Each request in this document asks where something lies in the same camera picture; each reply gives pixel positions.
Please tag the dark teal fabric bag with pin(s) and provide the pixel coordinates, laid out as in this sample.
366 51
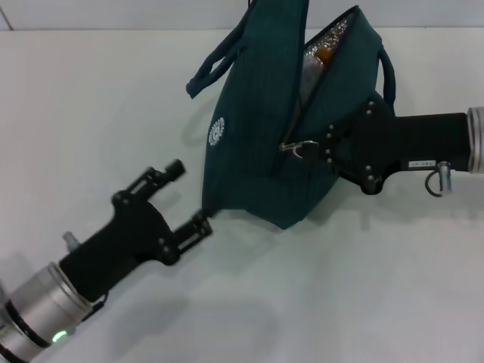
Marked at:
264 132

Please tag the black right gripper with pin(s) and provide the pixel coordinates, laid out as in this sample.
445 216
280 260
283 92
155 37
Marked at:
408 145

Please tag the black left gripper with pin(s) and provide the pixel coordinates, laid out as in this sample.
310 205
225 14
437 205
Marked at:
121 246

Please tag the yellow toy banana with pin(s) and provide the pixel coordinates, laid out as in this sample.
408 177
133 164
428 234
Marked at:
325 54

